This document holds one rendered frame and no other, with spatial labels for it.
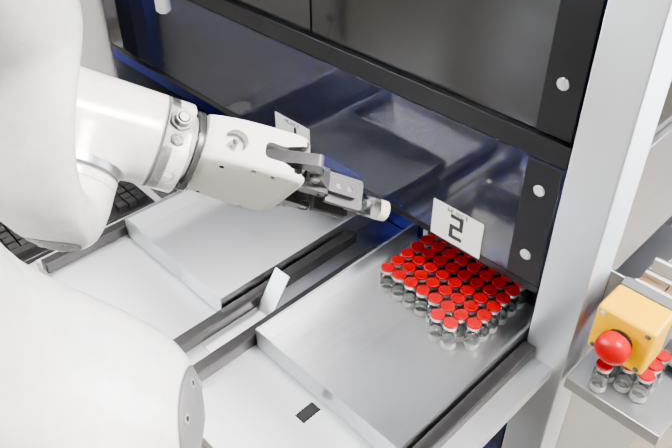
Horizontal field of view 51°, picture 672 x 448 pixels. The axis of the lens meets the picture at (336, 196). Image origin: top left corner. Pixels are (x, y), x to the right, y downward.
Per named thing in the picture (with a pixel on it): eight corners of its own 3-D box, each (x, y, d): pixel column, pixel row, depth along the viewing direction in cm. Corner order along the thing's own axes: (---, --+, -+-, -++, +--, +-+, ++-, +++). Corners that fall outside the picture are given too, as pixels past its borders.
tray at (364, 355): (415, 237, 117) (416, 220, 114) (551, 318, 102) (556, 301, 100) (257, 346, 97) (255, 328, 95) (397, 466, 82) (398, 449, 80)
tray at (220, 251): (281, 157, 136) (281, 142, 134) (379, 216, 121) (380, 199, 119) (128, 235, 117) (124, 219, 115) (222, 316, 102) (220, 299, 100)
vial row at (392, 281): (386, 281, 108) (387, 259, 105) (481, 345, 97) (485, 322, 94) (376, 288, 106) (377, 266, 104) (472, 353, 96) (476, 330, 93)
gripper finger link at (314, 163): (310, 140, 61) (335, 168, 65) (233, 148, 64) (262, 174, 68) (308, 152, 60) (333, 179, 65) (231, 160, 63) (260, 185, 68)
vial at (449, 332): (446, 336, 98) (449, 313, 96) (458, 345, 97) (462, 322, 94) (436, 345, 97) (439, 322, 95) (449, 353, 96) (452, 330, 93)
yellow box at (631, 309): (613, 315, 91) (627, 274, 87) (666, 345, 87) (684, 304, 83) (583, 346, 87) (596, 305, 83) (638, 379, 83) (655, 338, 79)
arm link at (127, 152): (153, 180, 57) (176, 81, 60) (-22, 131, 52) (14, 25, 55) (131, 204, 64) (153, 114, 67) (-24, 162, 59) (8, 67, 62)
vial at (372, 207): (392, 198, 72) (356, 187, 70) (390, 218, 71) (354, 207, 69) (380, 205, 73) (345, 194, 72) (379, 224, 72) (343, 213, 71)
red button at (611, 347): (603, 339, 86) (610, 316, 83) (633, 357, 84) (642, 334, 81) (587, 356, 84) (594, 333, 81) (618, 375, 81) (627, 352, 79)
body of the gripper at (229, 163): (202, 87, 60) (317, 127, 65) (170, 132, 69) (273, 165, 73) (186, 165, 57) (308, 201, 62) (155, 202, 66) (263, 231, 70)
